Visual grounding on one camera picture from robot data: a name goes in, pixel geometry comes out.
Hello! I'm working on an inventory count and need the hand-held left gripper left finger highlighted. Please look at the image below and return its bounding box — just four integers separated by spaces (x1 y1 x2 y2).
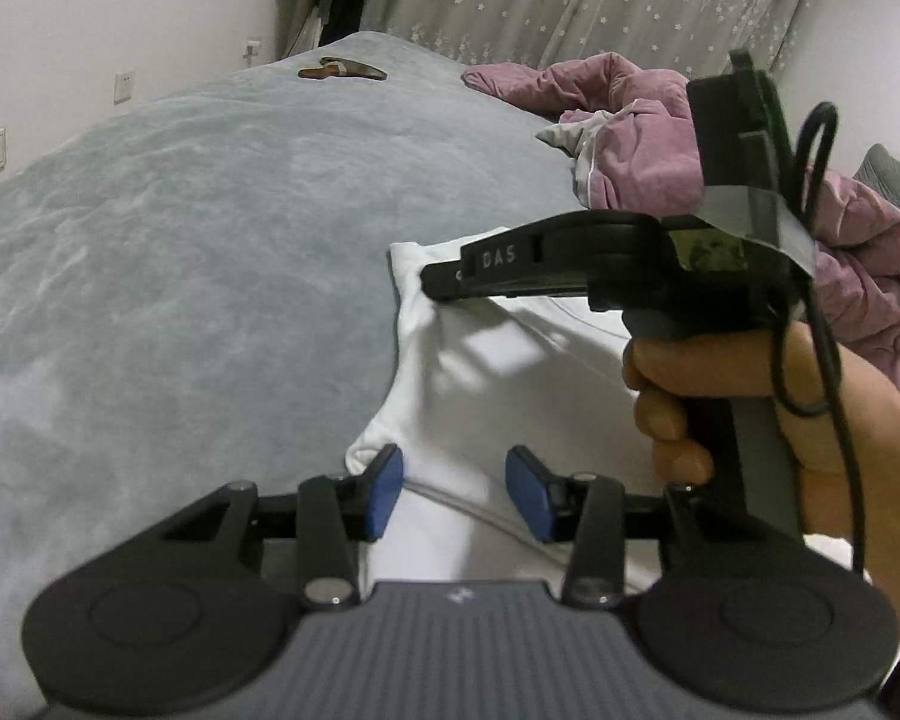
161 444 406 610

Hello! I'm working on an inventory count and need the white sweatshirt with orange print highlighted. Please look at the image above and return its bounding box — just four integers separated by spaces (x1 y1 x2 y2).
345 225 871 593

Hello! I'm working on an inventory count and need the star-print grey curtain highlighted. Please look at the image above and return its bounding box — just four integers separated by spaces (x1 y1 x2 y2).
360 0 826 80

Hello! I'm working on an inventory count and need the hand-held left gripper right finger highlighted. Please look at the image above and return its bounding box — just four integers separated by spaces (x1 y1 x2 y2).
504 445 751 608

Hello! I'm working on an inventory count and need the grey bed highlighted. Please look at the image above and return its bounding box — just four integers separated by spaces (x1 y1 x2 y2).
0 30 900 720

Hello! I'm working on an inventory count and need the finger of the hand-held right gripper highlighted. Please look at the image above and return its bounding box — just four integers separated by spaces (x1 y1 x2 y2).
420 223 590 306

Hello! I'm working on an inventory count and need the grey quilted pillow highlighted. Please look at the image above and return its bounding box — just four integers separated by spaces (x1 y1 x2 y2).
853 144 900 203

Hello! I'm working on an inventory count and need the pink quilt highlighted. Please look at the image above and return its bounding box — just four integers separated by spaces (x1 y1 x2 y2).
461 52 900 413

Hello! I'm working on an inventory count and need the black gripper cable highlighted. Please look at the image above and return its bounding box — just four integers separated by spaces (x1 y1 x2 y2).
772 101 871 578

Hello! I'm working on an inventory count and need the person's right hand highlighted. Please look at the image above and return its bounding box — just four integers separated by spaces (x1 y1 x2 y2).
621 321 886 541

